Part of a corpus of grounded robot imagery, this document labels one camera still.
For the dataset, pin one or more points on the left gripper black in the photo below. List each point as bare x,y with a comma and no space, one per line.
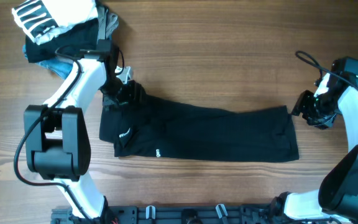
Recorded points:
135,94

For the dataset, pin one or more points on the black t-shirt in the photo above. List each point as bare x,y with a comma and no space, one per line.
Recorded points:
163,128

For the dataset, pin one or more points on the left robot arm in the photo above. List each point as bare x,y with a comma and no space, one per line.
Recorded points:
55,149

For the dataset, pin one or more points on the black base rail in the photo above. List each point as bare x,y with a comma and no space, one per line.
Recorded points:
244,214

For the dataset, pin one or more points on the black and white folded garment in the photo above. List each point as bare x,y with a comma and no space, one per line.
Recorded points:
43,20

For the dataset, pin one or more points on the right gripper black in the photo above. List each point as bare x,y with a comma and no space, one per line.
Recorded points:
301,106

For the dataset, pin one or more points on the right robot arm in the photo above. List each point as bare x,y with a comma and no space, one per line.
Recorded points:
337,198

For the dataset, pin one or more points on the grey folded garment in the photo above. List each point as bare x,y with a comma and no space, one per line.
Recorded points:
108,22

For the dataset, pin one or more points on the blue denim folded garment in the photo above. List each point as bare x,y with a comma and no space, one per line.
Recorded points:
60,68

